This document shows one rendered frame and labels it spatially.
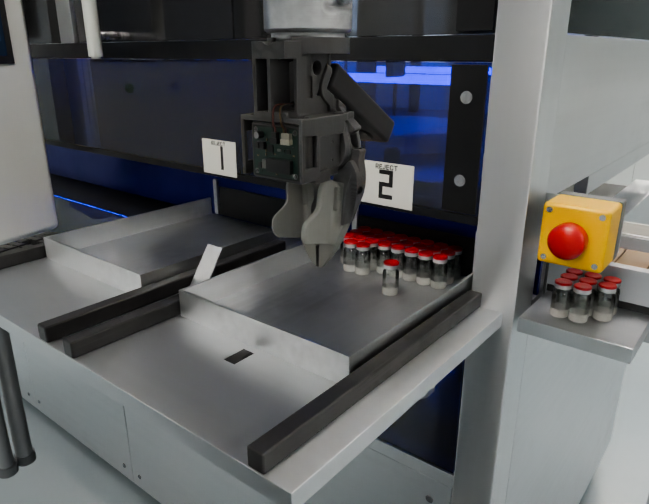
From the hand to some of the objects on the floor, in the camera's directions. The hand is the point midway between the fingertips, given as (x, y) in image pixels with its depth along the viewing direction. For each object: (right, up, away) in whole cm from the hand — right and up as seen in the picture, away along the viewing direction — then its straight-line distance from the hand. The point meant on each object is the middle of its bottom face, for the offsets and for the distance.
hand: (324, 252), depth 57 cm
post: (+23, -90, +47) cm, 104 cm away
